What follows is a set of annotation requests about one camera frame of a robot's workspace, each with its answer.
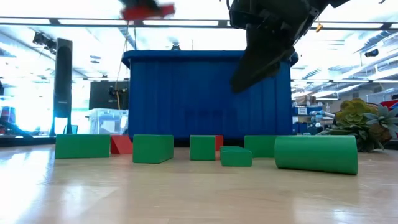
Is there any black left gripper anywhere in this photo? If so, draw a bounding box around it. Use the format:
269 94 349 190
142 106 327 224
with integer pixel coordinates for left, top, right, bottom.
119 0 161 9

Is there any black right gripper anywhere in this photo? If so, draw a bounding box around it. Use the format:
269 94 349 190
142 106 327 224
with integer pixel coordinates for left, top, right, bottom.
228 0 330 93

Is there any large blue plastic bin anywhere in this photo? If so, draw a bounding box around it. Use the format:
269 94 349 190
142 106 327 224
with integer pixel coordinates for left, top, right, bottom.
121 49 299 141

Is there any clear plastic block box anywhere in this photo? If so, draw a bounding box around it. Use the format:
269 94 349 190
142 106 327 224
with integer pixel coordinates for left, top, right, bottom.
88 107 130 135

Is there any green foam block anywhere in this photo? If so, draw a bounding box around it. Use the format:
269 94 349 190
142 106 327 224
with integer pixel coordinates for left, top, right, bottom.
132 134 175 164
190 134 216 161
220 146 253 167
55 134 111 160
244 134 278 159

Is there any black background monitor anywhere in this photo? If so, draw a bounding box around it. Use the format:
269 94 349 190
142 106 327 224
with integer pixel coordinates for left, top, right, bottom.
88 80 130 110

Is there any green foam cylinder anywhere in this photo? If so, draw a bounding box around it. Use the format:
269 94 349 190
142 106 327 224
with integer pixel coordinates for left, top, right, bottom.
274 135 359 175

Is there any black pillar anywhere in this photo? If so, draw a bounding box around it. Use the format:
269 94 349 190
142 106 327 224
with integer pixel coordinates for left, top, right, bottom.
52 37 73 137

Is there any artificial succulent in black pot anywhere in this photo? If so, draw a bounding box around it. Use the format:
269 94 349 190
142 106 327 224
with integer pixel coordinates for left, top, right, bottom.
317 98 398 153

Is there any red background object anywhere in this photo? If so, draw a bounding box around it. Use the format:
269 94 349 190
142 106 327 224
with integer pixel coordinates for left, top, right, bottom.
379 99 398 110

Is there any black ceiling camera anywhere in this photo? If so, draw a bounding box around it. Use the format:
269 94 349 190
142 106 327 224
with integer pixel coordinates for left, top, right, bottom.
32 31 57 53

